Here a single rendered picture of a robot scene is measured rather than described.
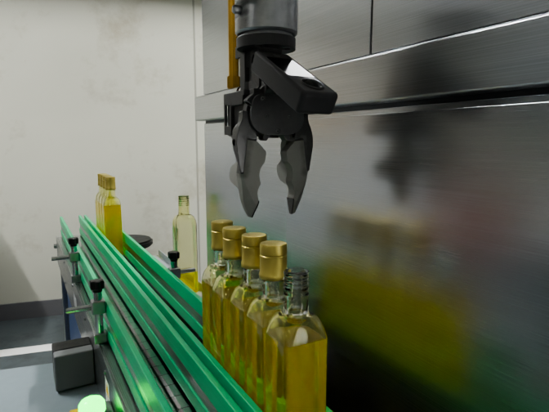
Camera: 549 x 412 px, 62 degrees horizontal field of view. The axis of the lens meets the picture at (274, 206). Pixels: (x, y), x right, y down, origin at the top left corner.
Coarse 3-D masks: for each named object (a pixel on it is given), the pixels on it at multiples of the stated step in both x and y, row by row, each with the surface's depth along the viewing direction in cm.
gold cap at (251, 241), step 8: (248, 232) 63; (256, 232) 63; (248, 240) 61; (256, 240) 61; (264, 240) 61; (248, 248) 61; (256, 248) 61; (248, 256) 61; (256, 256) 61; (248, 264) 61; (256, 264) 61
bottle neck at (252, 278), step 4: (244, 268) 62; (244, 272) 62; (248, 272) 62; (252, 272) 61; (256, 272) 61; (244, 276) 62; (248, 276) 62; (252, 276) 62; (256, 276) 62; (244, 280) 63; (248, 280) 62; (252, 280) 62; (256, 280) 62; (260, 280) 62; (248, 284) 62; (252, 284) 62; (256, 284) 62; (260, 284) 62
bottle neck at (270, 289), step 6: (264, 282) 57; (270, 282) 56; (276, 282) 56; (282, 282) 57; (264, 288) 57; (270, 288) 57; (276, 288) 57; (282, 288) 57; (264, 294) 57; (270, 294) 57; (276, 294) 57; (282, 294) 57
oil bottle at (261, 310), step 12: (252, 300) 59; (264, 300) 57; (276, 300) 57; (252, 312) 57; (264, 312) 56; (252, 324) 57; (264, 324) 55; (252, 336) 58; (264, 336) 55; (252, 348) 58; (264, 348) 55; (252, 360) 58; (264, 360) 56; (252, 372) 58; (264, 372) 56; (252, 384) 59; (264, 384) 56; (252, 396) 59; (264, 396) 56; (264, 408) 57
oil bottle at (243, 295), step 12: (240, 288) 62; (252, 288) 62; (240, 300) 61; (240, 312) 61; (240, 324) 61; (240, 336) 62; (240, 348) 62; (240, 360) 62; (240, 372) 62; (240, 384) 63
